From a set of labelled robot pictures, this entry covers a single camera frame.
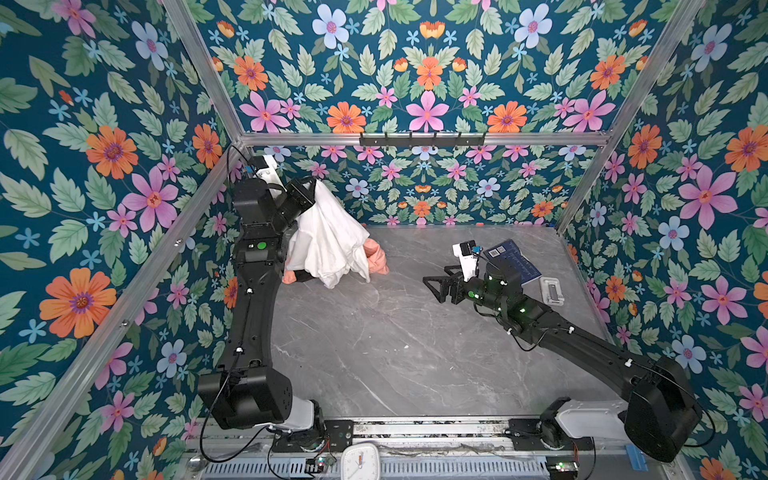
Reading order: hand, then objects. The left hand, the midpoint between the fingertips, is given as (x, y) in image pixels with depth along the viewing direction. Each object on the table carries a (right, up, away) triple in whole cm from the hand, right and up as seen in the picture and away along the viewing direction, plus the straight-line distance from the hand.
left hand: (317, 165), depth 65 cm
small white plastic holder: (+69, -32, +35) cm, 84 cm away
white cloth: (-1, -17, +13) cm, 21 cm away
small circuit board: (-2, -71, +6) cm, 71 cm away
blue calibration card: (+59, -19, +46) cm, 77 cm away
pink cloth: (+9, -20, +33) cm, 40 cm away
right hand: (+27, -24, +10) cm, 38 cm away
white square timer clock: (+9, -68, +3) cm, 68 cm away
